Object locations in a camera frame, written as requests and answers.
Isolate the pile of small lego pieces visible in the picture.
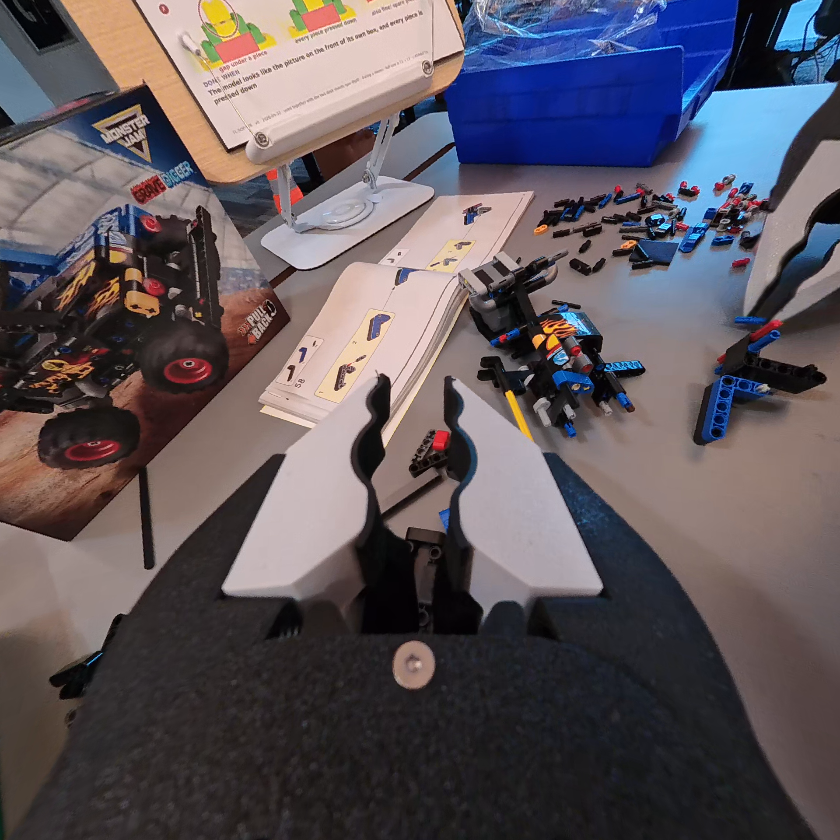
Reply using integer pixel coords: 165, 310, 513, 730
533, 172, 774, 271

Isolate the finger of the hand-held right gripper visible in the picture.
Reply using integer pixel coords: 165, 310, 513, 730
764, 256, 840, 328
743, 140, 840, 322

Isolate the blue storage bin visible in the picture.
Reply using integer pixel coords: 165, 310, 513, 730
445, 0, 735, 166

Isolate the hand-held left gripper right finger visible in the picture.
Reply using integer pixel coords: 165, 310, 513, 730
443, 376, 606, 608

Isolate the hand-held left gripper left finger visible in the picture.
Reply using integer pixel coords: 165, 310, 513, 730
220, 374, 393, 605

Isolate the pile of large black lego pieces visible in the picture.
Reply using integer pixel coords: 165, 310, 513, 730
48, 612, 127, 731

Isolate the partly built lego truck chassis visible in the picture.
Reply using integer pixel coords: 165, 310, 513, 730
458, 249, 648, 442

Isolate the white document stand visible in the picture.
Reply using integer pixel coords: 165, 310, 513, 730
259, 112, 435, 271

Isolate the clear plastic bag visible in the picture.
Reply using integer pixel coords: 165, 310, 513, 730
461, 0, 665, 74

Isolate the open instruction booklet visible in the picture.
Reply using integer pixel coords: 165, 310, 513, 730
258, 190, 537, 425

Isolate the lego set box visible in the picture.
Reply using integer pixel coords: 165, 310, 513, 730
0, 82, 291, 543

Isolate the black lego frame with axles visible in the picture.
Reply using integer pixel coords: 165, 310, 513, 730
715, 315, 829, 396

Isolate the black lego connector block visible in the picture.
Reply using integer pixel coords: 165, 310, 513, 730
403, 525, 454, 627

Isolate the orange traffic cone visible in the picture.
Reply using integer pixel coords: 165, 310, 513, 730
264, 167, 304, 215

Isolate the long black lego axle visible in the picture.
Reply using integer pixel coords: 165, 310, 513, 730
136, 468, 156, 571

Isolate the instruction sheet on stand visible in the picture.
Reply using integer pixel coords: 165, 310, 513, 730
59, 0, 467, 186

